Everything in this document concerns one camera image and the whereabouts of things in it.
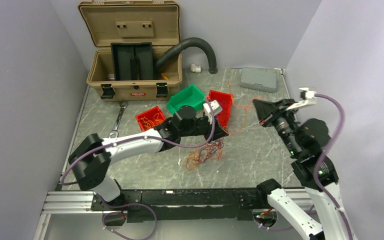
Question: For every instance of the large red plastic bin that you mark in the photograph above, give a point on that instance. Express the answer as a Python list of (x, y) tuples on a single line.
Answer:
[(225, 100)]

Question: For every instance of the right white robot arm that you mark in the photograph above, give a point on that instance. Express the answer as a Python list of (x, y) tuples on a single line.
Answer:
[(314, 170)]

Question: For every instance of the grey plastic organizer case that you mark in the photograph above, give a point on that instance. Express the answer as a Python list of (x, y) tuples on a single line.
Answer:
[(261, 79)]

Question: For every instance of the silver combination wrench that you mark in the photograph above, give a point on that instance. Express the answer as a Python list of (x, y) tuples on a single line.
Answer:
[(114, 131)]

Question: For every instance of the tan plastic toolbox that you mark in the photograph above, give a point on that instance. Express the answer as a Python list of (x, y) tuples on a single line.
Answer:
[(130, 36)]

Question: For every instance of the aluminium frame rail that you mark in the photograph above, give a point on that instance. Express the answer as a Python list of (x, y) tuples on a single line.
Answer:
[(68, 202)]

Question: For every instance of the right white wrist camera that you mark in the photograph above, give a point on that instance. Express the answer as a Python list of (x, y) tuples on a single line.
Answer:
[(307, 98)]

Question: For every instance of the small red plastic bin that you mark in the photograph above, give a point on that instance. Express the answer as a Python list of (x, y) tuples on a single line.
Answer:
[(150, 118)]

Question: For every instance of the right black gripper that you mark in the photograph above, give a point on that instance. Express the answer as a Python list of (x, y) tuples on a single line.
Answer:
[(265, 110)]

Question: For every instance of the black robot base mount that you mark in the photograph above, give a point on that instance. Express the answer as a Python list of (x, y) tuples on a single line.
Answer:
[(192, 204)]

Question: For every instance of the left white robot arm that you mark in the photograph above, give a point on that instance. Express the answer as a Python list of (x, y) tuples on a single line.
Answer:
[(91, 159)]

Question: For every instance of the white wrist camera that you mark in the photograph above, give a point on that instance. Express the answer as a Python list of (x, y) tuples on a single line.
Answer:
[(212, 108), (307, 98)]

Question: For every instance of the yellow tool in toolbox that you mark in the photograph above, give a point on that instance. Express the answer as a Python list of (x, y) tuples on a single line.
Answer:
[(165, 77)]

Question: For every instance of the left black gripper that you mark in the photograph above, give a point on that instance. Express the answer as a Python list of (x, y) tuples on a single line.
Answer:
[(219, 132)]

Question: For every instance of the white pipe fitting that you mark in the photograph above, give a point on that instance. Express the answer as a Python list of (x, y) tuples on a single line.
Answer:
[(195, 68)]

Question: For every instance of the green plastic bin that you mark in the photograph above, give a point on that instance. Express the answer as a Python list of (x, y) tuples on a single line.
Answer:
[(189, 96)]

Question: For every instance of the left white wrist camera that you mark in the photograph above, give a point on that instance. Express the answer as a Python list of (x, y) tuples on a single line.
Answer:
[(212, 108)]

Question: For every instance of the black toolbox tray insert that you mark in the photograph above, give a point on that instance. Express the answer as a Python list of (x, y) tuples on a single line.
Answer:
[(132, 61)]

